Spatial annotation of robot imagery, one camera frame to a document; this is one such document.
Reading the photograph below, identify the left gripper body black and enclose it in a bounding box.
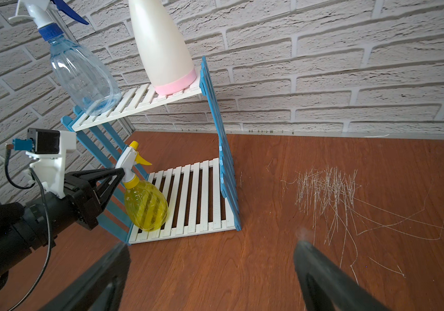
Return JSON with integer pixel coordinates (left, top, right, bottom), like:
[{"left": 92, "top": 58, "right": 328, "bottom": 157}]
[{"left": 13, "top": 171, "right": 102, "bottom": 249}]

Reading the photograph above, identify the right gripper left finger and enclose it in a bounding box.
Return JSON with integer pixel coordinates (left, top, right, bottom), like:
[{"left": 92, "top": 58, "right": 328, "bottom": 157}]
[{"left": 41, "top": 242, "right": 131, "bottom": 310}]

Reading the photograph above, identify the clear blue spray bottle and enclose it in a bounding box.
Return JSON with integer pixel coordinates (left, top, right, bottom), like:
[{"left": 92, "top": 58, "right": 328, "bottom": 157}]
[{"left": 10, "top": 1, "right": 122, "bottom": 116}]

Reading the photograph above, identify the blue white wooden shelf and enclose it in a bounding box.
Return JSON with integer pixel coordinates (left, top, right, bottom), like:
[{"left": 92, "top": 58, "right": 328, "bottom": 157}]
[{"left": 61, "top": 59, "right": 241, "bottom": 244}]

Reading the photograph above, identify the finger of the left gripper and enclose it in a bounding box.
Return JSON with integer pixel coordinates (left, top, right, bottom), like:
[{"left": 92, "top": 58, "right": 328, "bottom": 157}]
[
  {"left": 70, "top": 168, "right": 125, "bottom": 187},
  {"left": 95, "top": 176, "right": 125, "bottom": 222}
]

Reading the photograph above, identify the yellow spray bottle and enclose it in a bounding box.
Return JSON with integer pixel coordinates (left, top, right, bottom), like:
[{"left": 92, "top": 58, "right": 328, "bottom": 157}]
[{"left": 115, "top": 141, "right": 168, "bottom": 232}]

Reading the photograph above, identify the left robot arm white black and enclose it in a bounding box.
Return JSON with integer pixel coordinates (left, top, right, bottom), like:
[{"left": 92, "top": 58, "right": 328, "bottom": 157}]
[{"left": 0, "top": 168, "right": 125, "bottom": 289}]

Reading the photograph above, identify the white pink spray bottle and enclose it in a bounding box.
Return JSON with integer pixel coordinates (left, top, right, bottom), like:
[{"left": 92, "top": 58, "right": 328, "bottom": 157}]
[{"left": 128, "top": 0, "right": 197, "bottom": 96}]

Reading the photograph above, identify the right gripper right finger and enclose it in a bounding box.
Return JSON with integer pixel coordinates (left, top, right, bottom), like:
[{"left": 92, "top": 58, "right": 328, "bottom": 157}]
[{"left": 293, "top": 241, "right": 388, "bottom": 310}]

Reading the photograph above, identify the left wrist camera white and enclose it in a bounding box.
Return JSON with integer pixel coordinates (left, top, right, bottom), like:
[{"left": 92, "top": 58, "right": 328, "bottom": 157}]
[{"left": 4, "top": 128, "right": 76, "bottom": 199}]

